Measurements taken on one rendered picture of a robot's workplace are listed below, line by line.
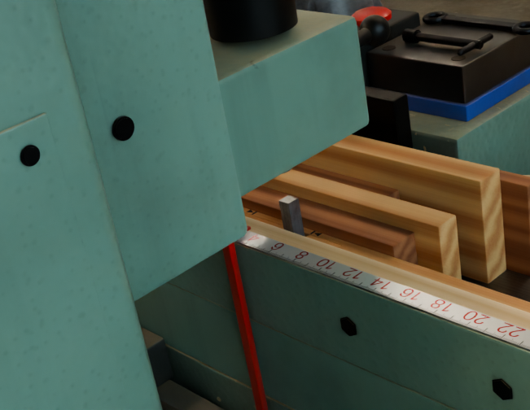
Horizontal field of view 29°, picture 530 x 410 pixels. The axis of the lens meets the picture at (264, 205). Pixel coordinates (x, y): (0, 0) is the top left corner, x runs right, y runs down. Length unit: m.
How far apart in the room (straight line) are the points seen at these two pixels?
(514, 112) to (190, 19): 0.33
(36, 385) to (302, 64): 0.25
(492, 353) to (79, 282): 0.21
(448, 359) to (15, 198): 0.24
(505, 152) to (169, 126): 0.33
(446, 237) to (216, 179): 0.17
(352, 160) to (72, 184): 0.31
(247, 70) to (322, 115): 0.07
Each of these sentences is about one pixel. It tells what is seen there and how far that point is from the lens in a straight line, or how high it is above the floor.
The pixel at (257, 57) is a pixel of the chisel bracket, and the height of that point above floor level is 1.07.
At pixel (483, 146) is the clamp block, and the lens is 0.72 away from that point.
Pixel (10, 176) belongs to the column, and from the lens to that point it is 0.38.
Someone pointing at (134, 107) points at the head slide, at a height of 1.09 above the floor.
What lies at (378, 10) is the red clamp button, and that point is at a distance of 0.76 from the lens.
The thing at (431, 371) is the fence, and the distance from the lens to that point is 0.54.
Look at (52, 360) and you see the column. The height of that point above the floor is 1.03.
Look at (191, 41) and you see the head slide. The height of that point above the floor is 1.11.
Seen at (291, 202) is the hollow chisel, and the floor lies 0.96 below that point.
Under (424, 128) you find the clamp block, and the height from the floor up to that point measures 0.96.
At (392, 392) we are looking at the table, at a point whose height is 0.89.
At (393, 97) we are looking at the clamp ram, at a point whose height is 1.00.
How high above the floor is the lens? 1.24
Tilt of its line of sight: 26 degrees down
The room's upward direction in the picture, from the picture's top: 11 degrees counter-clockwise
